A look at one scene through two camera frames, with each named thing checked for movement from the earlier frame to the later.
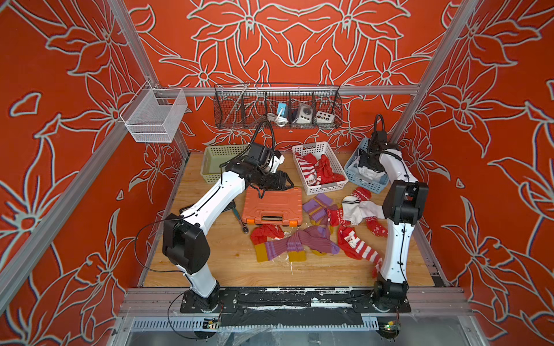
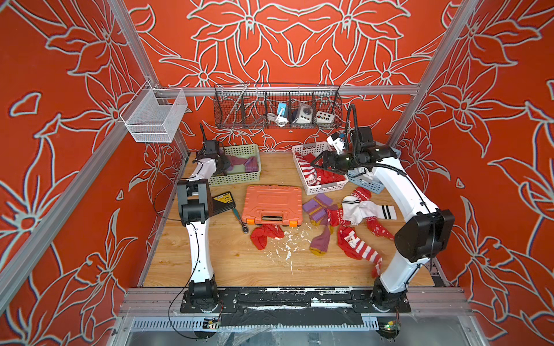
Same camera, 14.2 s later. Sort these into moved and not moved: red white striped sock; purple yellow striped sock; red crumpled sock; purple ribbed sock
Moved: purple ribbed sock
Not moved: red white striped sock; purple yellow striped sock; red crumpled sock
